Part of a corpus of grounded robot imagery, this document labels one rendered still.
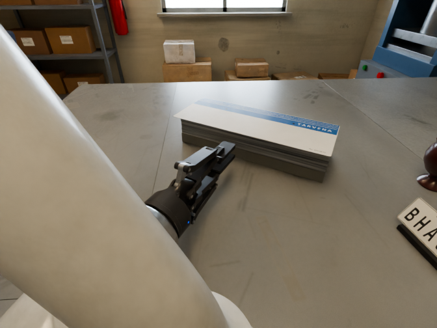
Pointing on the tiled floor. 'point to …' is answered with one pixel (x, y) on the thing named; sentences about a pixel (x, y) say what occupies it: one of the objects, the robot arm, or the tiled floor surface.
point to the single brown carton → (292, 76)
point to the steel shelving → (76, 53)
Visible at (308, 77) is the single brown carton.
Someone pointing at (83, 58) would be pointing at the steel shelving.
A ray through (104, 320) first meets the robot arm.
